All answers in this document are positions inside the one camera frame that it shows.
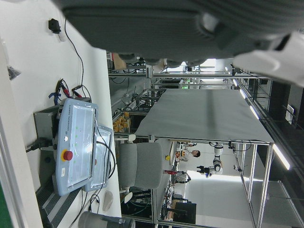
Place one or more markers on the black background monitor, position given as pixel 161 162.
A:
pixel 186 213

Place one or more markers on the rack of yellow boxes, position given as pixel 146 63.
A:
pixel 121 124

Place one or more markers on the light grey computer mouse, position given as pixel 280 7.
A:
pixel 108 200

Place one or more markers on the black power plug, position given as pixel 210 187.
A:
pixel 39 143

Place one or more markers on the background person in light shirt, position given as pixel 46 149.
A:
pixel 192 154

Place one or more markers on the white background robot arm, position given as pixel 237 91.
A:
pixel 217 161

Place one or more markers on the grey-blue teach pendant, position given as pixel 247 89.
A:
pixel 101 164
pixel 76 147

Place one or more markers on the finned grey metal box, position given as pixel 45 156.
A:
pixel 53 206

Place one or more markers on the red black clip lead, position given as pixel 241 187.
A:
pixel 62 88
pixel 77 91

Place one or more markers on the black and white adapter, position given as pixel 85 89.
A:
pixel 53 25

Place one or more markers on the gray covered table frame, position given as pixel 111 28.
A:
pixel 253 166

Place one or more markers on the dark grey metal box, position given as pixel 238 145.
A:
pixel 44 123

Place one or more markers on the brown cardboard box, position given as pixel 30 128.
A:
pixel 120 63

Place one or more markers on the blue tape piece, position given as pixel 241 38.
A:
pixel 55 97

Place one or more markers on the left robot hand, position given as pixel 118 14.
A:
pixel 142 28

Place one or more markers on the grey office chair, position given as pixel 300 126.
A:
pixel 142 164

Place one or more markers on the ceiling light strip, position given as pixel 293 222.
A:
pixel 243 93
pixel 281 156
pixel 254 112

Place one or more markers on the grey water bottle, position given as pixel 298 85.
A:
pixel 102 221

